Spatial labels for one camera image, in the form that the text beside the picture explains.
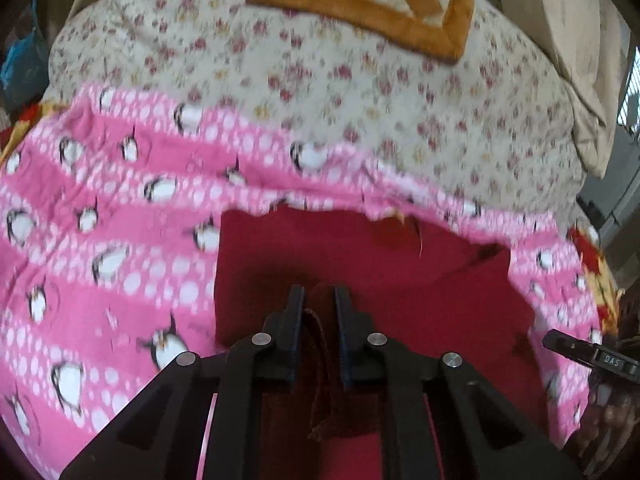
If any blue plastic bag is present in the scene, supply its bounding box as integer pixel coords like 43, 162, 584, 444
0, 0, 51, 106

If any orange checkered plush mat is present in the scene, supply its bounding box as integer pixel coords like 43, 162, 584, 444
245, 0, 476, 63

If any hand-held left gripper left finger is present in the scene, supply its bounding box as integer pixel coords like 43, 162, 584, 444
59, 284, 307, 480

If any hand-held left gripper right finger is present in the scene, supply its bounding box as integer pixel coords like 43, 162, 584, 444
334, 285, 583, 480

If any pink penguin print blanket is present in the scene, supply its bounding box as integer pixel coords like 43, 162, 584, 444
0, 82, 603, 480

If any floral print quilt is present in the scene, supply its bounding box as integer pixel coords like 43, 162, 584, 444
47, 0, 588, 241

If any grey cabinet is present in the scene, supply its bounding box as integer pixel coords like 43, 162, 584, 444
575, 45, 640, 273

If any dark red small cloth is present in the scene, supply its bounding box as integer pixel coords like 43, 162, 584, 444
212, 205, 548, 480

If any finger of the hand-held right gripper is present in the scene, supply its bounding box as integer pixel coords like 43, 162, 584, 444
542, 329, 598, 363

